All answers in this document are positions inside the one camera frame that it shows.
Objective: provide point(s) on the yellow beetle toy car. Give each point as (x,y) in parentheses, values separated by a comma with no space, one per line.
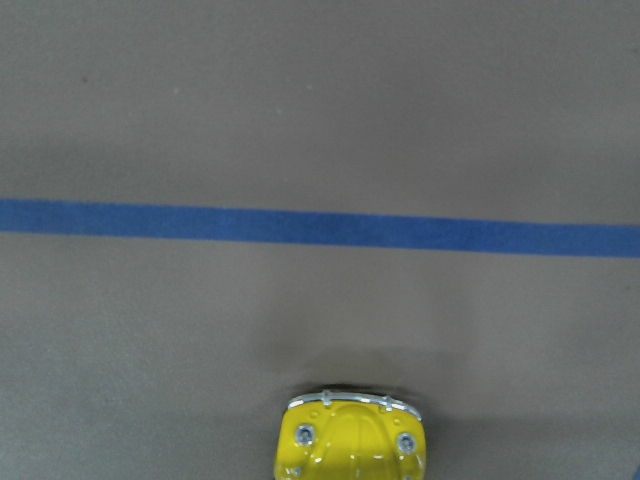
(337,434)

